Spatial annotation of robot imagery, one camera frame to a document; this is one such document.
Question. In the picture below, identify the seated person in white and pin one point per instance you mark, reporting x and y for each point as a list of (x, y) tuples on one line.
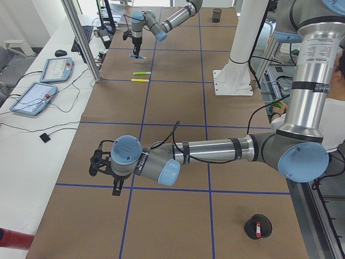
[(332, 120)]

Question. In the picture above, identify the blue teach pendant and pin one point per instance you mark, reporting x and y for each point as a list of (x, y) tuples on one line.
[(57, 70), (35, 99)]

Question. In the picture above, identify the red capped white marker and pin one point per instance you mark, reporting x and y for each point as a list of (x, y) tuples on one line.
[(258, 229)]

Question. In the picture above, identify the small black sensor box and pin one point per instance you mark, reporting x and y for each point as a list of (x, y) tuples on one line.
[(45, 137)]

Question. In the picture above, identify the white camera pole stand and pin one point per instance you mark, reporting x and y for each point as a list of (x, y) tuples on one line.
[(234, 78)]

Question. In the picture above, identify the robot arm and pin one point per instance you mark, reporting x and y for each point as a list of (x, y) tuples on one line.
[(159, 30), (169, 97)]

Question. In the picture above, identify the black mesh pen cup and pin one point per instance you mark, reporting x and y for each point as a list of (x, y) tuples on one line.
[(216, 15)]

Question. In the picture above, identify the blue marker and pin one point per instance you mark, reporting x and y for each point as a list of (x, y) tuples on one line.
[(137, 57)]

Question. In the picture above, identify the red thermos bottle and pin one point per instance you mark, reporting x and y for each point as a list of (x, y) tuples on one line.
[(16, 240)]

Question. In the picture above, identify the yellow marker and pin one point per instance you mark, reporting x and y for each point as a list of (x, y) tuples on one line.
[(140, 80)]

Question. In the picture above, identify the green marker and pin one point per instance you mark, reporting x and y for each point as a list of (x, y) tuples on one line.
[(141, 73)]

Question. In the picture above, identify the black solid cup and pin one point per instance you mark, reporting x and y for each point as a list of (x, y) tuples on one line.
[(250, 226)]

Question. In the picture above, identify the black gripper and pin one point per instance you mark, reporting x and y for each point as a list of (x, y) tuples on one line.
[(136, 42), (118, 178)]

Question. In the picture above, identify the black computer mouse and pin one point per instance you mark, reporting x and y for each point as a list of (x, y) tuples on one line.
[(60, 53)]

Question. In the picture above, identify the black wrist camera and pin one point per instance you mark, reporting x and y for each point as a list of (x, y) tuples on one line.
[(101, 161), (126, 35)]

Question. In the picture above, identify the far blue teach pendant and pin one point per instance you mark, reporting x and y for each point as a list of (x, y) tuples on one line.
[(57, 70)]

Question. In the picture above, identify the aluminium frame post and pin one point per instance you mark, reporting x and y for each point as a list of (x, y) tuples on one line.
[(81, 38)]

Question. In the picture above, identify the near blue teach pendant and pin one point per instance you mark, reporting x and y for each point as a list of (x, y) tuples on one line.
[(35, 99)]

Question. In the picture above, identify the brown paper table mat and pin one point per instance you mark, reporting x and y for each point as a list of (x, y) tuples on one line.
[(239, 209)]

